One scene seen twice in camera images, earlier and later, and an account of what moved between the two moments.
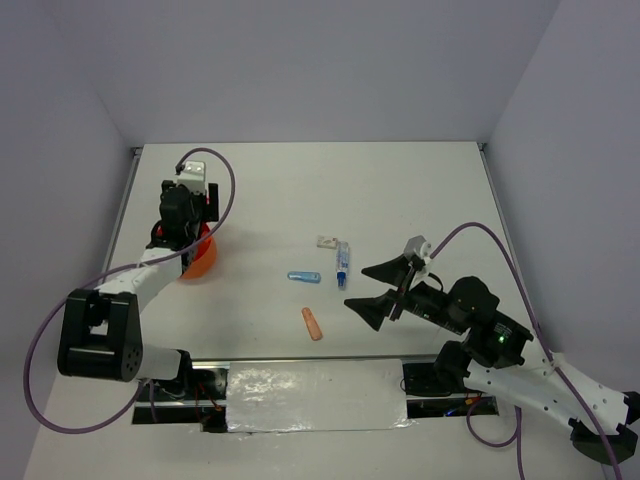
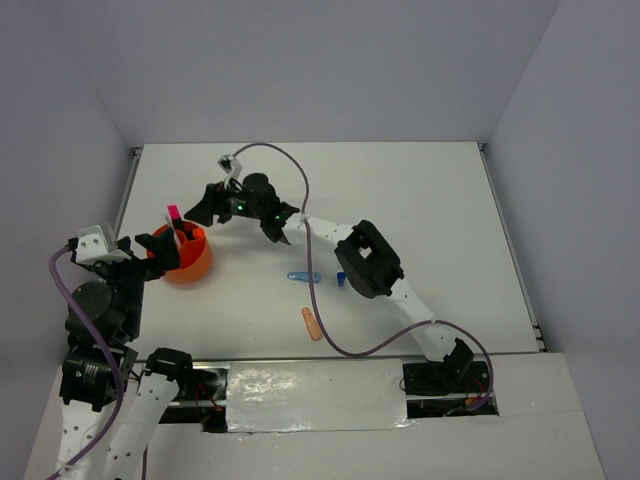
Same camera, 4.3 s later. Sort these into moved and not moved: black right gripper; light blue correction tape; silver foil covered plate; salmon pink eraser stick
Moved: black right gripper
Not moved: silver foil covered plate; light blue correction tape; salmon pink eraser stick
